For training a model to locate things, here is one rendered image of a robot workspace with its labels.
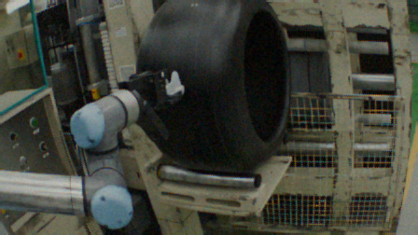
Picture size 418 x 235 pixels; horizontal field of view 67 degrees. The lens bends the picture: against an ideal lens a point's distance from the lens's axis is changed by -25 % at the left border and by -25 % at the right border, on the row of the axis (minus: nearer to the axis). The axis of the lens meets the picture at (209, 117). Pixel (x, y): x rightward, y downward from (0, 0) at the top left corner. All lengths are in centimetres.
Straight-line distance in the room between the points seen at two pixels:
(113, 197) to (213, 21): 55
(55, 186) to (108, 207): 10
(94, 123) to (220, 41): 41
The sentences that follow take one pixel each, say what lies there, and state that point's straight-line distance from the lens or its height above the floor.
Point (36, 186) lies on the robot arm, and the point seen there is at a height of 126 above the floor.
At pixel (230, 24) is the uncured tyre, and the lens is 101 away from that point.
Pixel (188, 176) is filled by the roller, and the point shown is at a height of 91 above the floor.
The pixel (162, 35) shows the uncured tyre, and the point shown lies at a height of 137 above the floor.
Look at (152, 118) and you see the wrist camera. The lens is 86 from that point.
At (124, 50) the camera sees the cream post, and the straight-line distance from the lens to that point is 133.
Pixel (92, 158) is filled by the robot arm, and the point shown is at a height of 123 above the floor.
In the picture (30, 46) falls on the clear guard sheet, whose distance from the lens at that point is 134.
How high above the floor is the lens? 153
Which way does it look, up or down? 21 degrees down
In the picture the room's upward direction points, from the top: 11 degrees counter-clockwise
